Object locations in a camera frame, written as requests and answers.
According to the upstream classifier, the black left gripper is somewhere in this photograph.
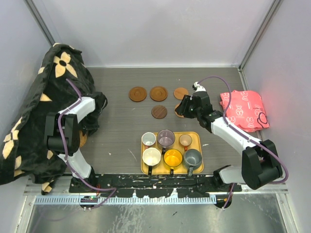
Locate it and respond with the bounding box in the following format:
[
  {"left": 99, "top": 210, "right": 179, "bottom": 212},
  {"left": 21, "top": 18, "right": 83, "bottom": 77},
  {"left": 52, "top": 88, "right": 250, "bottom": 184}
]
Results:
[{"left": 81, "top": 110, "right": 102, "bottom": 136}]

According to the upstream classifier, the light woven coaster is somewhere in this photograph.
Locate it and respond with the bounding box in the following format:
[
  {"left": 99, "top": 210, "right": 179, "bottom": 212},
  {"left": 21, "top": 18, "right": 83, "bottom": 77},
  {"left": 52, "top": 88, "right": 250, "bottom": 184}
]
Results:
[{"left": 79, "top": 131, "right": 87, "bottom": 148}]

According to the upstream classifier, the light wooden coaster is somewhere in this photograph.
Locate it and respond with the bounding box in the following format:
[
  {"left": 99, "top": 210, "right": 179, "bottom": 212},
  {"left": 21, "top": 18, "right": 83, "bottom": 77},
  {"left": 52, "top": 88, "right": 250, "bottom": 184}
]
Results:
[
  {"left": 173, "top": 87, "right": 189, "bottom": 100},
  {"left": 174, "top": 104, "right": 184, "bottom": 118}
]

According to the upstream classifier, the dark walnut coaster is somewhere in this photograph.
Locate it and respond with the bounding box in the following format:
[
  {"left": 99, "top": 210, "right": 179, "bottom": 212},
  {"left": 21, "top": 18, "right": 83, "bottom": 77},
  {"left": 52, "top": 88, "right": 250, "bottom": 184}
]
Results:
[{"left": 151, "top": 105, "right": 167, "bottom": 119}]

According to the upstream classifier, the dark brown ringed coaster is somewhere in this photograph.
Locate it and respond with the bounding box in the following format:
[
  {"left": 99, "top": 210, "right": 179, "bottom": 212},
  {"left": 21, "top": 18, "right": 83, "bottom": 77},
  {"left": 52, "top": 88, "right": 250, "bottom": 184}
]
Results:
[{"left": 150, "top": 86, "right": 168, "bottom": 102}]

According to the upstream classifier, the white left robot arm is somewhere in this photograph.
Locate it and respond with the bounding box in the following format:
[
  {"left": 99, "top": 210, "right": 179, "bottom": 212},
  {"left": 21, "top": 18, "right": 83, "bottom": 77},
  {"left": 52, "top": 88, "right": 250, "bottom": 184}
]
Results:
[{"left": 44, "top": 92, "right": 108, "bottom": 192}]

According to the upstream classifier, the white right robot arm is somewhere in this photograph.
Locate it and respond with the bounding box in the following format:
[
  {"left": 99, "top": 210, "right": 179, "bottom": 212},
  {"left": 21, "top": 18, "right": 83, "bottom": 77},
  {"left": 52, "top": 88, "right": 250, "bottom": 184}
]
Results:
[{"left": 175, "top": 91, "right": 286, "bottom": 191}]

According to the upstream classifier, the small orange cup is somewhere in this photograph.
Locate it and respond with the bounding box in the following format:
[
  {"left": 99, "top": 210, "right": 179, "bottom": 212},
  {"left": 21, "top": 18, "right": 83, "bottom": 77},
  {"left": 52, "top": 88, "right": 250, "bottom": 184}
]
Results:
[{"left": 179, "top": 134, "right": 192, "bottom": 151}]

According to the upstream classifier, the purple glass mug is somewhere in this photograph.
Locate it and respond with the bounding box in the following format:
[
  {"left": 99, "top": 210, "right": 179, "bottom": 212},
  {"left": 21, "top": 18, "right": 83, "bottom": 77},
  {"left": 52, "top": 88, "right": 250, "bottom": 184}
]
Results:
[{"left": 157, "top": 129, "right": 175, "bottom": 155}]

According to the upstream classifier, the pink patterned plastic package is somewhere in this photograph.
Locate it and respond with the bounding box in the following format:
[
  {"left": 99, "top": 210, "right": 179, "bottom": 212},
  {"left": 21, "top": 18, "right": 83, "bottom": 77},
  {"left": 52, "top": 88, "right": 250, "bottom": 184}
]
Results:
[{"left": 220, "top": 90, "right": 270, "bottom": 133}]

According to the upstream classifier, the grey mug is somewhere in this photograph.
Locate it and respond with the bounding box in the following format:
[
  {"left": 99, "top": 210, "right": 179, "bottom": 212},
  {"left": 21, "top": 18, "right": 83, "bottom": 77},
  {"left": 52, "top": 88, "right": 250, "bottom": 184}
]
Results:
[{"left": 183, "top": 149, "right": 203, "bottom": 177}]

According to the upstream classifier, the black floral plush blanket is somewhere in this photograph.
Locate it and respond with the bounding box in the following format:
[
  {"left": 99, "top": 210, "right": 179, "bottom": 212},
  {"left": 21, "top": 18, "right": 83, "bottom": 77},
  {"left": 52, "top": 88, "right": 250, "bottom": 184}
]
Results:
[{"left": 0, "top": 43, "right": 96, "bottom": 195}]

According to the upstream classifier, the yellow mug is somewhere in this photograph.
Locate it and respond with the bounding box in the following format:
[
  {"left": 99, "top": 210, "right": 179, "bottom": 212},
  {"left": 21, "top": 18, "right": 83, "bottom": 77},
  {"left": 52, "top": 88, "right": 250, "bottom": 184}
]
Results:
[{"left": 163, "top": 149, "right": 183, "bottom": 176}]

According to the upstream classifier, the small white mug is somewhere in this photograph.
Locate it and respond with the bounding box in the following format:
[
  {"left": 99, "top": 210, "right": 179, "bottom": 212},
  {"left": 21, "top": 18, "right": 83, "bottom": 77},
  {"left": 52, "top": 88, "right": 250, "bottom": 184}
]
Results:
[{"left": 141, "top": 132, "right": 156, "bottom": 149}]

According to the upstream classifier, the large white mug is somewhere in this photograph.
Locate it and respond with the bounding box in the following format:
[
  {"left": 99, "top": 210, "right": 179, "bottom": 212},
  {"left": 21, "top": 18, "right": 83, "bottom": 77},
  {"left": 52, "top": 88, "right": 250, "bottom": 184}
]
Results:
[{"left": 142, "top": 148, "right": 161, "bottom": 176}]

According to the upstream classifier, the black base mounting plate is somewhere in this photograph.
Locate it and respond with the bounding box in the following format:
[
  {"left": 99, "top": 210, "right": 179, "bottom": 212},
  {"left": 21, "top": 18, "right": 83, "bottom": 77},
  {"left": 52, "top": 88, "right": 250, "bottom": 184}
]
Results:
[{"left": 69, "top": 173, "right": 243, "bottom": 199}]

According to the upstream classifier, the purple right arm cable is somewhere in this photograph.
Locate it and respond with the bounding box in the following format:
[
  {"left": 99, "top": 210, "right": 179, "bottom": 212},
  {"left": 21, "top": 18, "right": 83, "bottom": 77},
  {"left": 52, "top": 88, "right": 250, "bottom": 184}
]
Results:
[{"left": 191, "top": 76, "right": 290, "bottom": 209}]

